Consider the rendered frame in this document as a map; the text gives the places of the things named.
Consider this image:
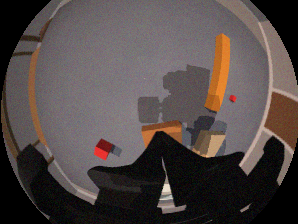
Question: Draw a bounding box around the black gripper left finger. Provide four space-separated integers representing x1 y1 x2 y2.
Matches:
88 131 166 208

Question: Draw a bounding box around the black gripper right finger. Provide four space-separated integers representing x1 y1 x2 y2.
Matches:
160 131 245 208

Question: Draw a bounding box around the orange long bar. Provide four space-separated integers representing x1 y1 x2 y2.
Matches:
204 34 230 112

